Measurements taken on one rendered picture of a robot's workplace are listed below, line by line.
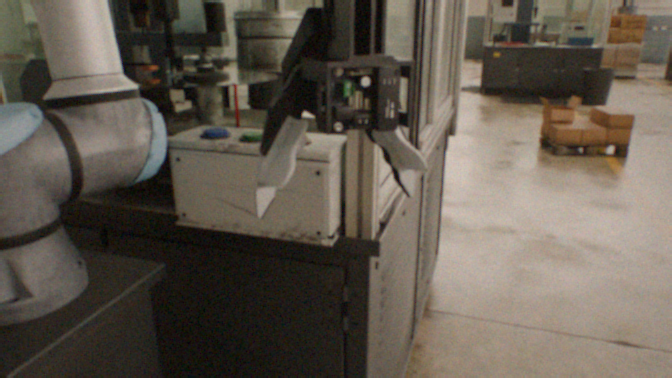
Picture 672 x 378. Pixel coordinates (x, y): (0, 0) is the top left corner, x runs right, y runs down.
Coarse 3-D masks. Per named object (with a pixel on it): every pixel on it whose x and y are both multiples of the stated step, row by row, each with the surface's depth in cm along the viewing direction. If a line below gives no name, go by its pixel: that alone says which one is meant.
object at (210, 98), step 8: (200, 88) 112; (208, 88) 112; (216, 88) 113; (200, 96) 113; (208, 96) 112; (216, 96) 114; (200, 104) 113; (208, 104) 113; (216, 104) 114; (200, 112) 114; (208, 112) 114; (216, 112) 114; (200, 120) 115; (208, 120) 114; (216, 120) 115
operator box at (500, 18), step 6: (492, 0) 691; (498, 0) 686; (504, 0) 682; (510, 0) 680; (516, 0) 678; (498, 6) 686; (504, 6) 684; (510, 6) 682; (516, 6) 680; (498, 12) 689; (504, 12) 687; (510, 12) 684; (498, 18) 691; (504, 18) 689; (510, 18) 687; (504, 30) 700; (498, 36) 705
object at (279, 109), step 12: (288, 84) 40; (276, 96) 41; (288, 96) 40; (276, 108) 40; (288, 108) 40; (300, 108) 41; (276, 120) 40; (264, 132) 41; (276, 132) 40; (264, 144) 41
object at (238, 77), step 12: (168, 72) 123; (240, 72) 124; (252, 72) 124; (264, 72) 123; (144, 84) 101; (156, 84) 101; (168, 84) 101; (180, 84) 101; (192, 84) 101; (204, 84) 101; (216, 84) 101; (228, 84) 101; (240, 84) 102
